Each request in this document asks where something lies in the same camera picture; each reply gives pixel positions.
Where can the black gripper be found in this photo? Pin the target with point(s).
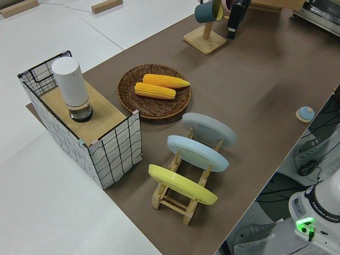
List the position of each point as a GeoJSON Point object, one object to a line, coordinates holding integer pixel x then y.
{"type": "Point", "coordinates": [239, 14]}

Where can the wooden mug tree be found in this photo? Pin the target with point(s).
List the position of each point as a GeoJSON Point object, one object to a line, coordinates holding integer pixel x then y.
{"type": "Point", "coordinates": [204, 42]}

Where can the pink mug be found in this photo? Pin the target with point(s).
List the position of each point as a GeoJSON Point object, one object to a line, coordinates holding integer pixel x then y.
{"type": "Point", "coordinates": [228, 3]}

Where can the dark blue mug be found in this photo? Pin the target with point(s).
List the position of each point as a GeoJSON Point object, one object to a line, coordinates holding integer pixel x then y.
{"type": "Point", "coordinates": [204, 12]}

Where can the brown table mat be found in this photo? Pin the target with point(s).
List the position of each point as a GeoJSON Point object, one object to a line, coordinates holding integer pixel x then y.
{"type": "Point", "coordinates": [252, 79]}

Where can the yellow corn cob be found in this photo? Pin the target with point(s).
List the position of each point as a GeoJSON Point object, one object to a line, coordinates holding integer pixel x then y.
{"type": "Point", "coordinates": [154, 91]}
{"type": "Point", "coordinates": [164, 80]}

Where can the white toaster oven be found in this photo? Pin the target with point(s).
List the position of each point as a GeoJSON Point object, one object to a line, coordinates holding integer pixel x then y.
{"type": "Point", "coordinates": [318, 13]}

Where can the grey plate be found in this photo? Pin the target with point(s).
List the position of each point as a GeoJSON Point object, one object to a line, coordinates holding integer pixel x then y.
{"type": "Point", "coordinates": [210, 130]}

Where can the blue call bell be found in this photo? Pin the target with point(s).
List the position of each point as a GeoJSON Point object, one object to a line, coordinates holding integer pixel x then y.
{"type": "Point", "coordinates": [305, 113]}

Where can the brown wicker basket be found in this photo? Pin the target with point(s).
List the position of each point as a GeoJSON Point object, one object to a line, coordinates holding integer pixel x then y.
{"type": "Point", "coordinates": [132, 103]}

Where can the light blue plate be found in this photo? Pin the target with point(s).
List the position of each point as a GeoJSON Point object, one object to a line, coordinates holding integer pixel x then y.
{"type": "Point", "coordinates": [196, 154]}

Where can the light wooden block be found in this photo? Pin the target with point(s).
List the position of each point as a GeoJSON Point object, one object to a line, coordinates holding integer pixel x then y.
{"type": "Point", "coordinates": [106, 6]}
{"type": "Point", "coordinates": [16, 8]}

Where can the yellow plate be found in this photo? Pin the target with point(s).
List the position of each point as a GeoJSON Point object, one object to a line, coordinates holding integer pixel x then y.
{"type": "Point", "coordinates": [183, 186]}

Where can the wooden plate rack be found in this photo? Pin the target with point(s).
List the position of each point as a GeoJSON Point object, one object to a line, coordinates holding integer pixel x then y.
{"type": "Point", "coordinates": [170, 204]}

